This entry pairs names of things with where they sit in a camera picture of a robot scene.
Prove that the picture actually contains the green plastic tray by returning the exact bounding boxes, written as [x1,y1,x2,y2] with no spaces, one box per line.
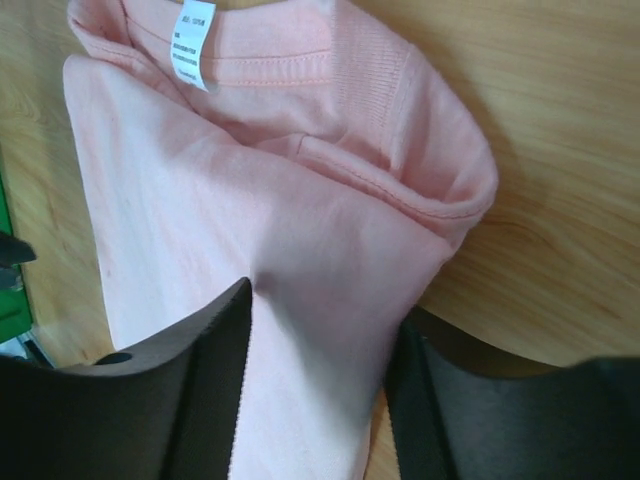
[1,182,33,343]

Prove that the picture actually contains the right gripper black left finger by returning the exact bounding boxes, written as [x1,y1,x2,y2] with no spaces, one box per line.
[1,279,252,479]

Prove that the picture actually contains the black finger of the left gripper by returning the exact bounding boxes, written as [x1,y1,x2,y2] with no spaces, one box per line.
[0,232,36,264]

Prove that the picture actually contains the pink t-shirt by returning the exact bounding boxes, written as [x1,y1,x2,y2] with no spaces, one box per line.
[63,1,498,479]

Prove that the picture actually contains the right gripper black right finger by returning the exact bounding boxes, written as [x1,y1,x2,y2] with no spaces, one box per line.
[384,308,639,479]

